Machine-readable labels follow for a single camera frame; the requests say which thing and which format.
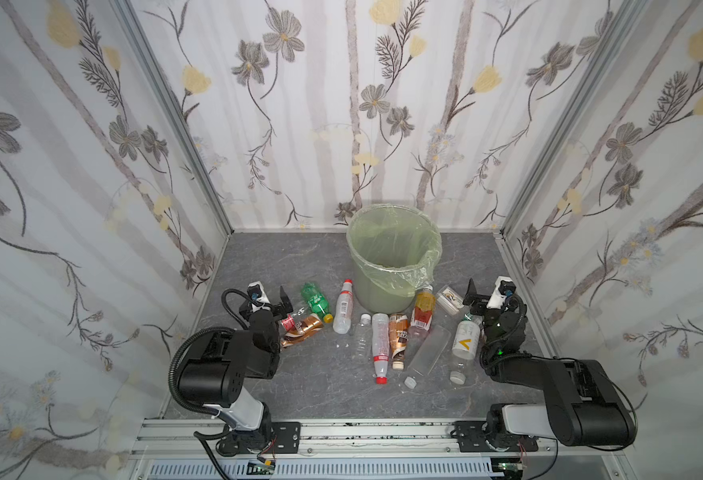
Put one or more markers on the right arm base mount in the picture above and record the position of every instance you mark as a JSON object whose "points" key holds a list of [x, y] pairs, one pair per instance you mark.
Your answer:
{"points": [[476, 437]]}

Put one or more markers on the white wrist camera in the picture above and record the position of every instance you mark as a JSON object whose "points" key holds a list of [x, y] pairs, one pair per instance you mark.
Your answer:
{"points": [[257, 292], [504, 287]]}

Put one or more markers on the large clear empty bottle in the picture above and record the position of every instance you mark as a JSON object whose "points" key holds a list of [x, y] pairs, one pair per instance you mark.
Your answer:
{"points": [[426, 357]]}

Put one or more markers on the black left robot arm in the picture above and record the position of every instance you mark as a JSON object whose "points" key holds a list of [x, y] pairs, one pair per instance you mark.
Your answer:
{"points": [[208, 372]]}

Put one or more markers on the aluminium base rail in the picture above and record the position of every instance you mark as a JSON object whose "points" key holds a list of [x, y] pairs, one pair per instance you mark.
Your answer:
{"points": [[167, 449]]}

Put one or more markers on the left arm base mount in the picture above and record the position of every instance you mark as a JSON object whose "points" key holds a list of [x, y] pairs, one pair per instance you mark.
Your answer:
{"points": [[273, 439]]}

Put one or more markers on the white label yellow V bottle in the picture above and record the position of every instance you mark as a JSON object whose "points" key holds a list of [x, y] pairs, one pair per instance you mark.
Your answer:
{"points": [[464, 348]]}

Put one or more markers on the green plastic bottle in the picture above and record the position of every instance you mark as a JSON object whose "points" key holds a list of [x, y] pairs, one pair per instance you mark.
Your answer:
{"points": [[317, 302]]}

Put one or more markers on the clear bottle red label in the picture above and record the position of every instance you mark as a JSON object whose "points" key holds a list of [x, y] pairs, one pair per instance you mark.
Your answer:
{"points": [[380, 346]]}

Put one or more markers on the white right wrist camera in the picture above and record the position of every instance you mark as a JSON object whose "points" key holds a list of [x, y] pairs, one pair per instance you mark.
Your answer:
{"points": [[504, 287]]}

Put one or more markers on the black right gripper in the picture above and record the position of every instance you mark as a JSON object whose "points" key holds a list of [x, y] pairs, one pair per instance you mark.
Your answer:
{"points": [[480, 303]]}

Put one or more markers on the small clear bottle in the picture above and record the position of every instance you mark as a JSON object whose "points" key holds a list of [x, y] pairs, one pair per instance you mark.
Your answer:
{"points": [[361, 335]]}

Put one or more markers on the brown label coffee bottle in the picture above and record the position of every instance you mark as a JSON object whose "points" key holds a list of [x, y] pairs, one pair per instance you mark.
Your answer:
{"points": [[312, 325]]}

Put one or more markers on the copper label short bottle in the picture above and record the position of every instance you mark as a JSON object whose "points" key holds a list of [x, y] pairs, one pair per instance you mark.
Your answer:
{"points": [[450, 301]]}

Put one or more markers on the brown label milk tea bottle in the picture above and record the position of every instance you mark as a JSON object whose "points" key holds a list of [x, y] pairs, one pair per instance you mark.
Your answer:
{"points": [[398, 339]]}

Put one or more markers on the green lined waste bin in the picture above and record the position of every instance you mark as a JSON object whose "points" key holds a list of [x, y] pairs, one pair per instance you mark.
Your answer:
{"points": [[395, 250]]}

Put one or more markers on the white bottle red cap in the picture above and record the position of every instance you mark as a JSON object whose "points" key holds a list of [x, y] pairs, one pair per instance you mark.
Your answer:
{"points": [[344, 309]]}

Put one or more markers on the white vented cable duct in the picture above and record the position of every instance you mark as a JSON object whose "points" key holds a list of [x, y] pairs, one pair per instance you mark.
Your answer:
{"points": [[363, 468]]}

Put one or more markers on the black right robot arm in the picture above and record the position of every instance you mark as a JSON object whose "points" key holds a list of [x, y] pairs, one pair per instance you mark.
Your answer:
{"points": [[581, 405]]}

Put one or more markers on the orange drink bottle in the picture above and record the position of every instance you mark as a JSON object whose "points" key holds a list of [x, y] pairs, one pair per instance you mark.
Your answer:
{"points": [[423, 310]]}

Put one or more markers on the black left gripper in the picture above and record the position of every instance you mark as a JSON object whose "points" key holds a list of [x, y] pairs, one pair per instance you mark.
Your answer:
{"points": [[278, 306]]}

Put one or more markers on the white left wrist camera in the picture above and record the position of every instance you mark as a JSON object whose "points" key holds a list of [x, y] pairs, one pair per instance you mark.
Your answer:
{"points": [[257, 292]]}

